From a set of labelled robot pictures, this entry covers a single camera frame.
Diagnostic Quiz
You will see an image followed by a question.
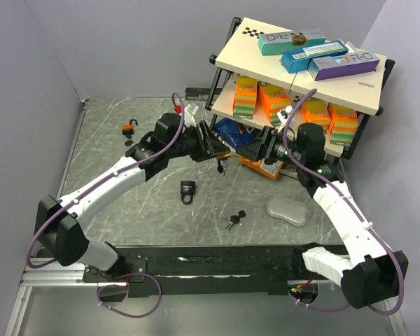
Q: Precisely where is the three-tier shelf rack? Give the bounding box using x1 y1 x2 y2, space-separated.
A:
205 17 396 163

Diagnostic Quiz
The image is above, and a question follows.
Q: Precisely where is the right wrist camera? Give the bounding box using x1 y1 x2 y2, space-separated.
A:
276 105 293 128

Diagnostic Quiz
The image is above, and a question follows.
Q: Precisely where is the purple R+O box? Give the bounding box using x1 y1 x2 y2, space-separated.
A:
307 51 380 81

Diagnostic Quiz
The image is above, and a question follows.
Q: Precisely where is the purple cable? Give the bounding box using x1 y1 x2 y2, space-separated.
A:
282 88 407 316
24 92 186 270

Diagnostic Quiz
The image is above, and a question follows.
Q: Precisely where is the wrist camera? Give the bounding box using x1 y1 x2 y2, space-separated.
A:
276 105 293 128
184 103 199 127

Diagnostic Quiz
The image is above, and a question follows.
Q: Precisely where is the orange padlock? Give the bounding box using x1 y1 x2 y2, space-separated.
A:
122 118 138 139

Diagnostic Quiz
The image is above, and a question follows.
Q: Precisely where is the teal R+O box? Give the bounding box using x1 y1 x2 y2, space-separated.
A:
258 29 326 56

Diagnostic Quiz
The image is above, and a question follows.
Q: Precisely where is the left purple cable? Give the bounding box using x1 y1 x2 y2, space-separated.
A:
24 92 186 270

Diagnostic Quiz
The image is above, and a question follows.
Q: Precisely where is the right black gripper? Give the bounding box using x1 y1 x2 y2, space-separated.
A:
235 125 305 167

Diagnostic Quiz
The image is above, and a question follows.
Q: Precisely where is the blue chips bag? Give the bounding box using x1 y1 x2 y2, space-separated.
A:
214 118 260 150

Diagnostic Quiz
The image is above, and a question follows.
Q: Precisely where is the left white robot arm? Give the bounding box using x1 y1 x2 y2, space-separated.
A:
34 113 230 281

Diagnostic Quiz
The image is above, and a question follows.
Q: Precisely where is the sponge pack far right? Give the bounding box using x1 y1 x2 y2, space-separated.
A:
328 104 358 146

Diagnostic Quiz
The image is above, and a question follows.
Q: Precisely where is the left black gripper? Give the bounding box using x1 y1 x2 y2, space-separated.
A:
167 120 230 163

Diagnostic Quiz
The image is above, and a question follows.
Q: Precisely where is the clear plastic pouch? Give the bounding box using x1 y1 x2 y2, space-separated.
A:
266 195 311 227

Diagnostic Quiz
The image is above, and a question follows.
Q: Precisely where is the sponge pack far left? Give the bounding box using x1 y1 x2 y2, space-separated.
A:
232 74 258 120

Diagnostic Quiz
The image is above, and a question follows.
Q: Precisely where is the black padlock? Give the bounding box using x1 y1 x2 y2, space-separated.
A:
180 181 196 205

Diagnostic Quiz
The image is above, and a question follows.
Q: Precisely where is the yellow padlock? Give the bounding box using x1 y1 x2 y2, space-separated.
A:
217 150 232 174

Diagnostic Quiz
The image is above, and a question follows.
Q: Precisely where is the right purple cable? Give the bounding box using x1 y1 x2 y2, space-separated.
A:
282 88 407 316

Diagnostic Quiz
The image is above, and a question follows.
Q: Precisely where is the black device behind shelf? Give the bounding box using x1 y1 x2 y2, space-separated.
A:
185 87 210 101

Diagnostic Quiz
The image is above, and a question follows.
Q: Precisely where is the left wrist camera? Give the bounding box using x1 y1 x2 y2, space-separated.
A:
184 103 199 127

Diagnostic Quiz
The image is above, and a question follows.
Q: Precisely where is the orange sponge pack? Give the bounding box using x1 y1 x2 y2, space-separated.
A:
300 99 331 133
257 81 291 126

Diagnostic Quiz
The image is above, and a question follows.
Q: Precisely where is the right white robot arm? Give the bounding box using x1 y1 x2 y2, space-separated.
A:
236 123 409 314

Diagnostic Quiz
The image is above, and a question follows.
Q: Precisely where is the blue box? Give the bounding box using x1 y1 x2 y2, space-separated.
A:
281 40 349 74

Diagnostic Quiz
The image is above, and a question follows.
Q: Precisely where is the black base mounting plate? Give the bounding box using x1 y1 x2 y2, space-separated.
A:
82 244 333 299

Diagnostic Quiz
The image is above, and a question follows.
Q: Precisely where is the black-headed key bunch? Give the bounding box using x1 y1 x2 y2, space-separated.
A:
125 140 134 148

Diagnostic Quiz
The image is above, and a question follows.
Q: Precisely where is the orange Kettle chips bag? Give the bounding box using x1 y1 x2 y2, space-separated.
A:
238 157 283 180

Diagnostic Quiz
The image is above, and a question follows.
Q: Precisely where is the black key bunch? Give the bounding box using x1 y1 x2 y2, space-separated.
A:
221 209 253 231

